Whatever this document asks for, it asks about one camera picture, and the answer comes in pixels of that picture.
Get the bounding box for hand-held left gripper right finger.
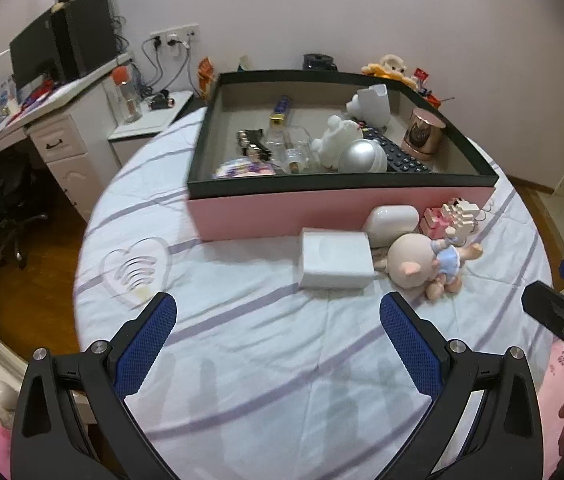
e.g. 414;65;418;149
379;291;544;480

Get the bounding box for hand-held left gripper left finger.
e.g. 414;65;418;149
10;291;179;480

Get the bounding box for pig doll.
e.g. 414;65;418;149
373;232;484;302

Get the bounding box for white rectangular charger block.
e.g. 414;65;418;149
298;227;375;291

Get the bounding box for white earbuds case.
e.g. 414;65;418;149
363;205;420;248

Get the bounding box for pink white block toy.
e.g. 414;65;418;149
421;199;483;241

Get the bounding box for pink box with black rim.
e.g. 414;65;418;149
187;71;500;242

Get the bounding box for black remote control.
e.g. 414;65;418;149
362;127;435;173

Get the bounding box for silver ball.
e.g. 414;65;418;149
338;139;389;173

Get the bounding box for purple printed packet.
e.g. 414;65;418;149
214;158;275;178

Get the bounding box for rose gold candle jar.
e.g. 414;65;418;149
402;107;449;156

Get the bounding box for white bear figurine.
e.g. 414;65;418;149
311;115;363;171

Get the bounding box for black metallic clip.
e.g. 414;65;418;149
236;130;273;161

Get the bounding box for clear glass bottle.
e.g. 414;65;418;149
264;127;313;173

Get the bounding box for white eared cup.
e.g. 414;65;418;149
347;84;390;128

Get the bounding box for blue gold tube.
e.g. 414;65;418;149
269;96;293;127

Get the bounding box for pink printed bedsheet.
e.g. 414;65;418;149
534;335;564;461

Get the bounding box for white desk drawer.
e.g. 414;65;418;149
44;152;102;221
29;115;87;163

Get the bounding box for black office chair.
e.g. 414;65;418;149
0;152;50;271

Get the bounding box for low white side table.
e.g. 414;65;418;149
108;91;195;143

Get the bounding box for clear bottle with orange cap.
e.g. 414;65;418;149
112;65;143;125

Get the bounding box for white desk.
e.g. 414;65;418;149
0;52;135;221

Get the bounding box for orange snack bag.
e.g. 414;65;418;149
197;57;217;103

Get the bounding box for red item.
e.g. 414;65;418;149
22;80;57;106

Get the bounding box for white yellow plush toy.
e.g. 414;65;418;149
361;54;415;86

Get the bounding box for black cylinder appliance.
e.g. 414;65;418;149
303;53;337;72

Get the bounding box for black computer monitor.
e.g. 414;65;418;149
9;10;60;91

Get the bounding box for white wall socket strip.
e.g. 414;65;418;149
150;23;200;51

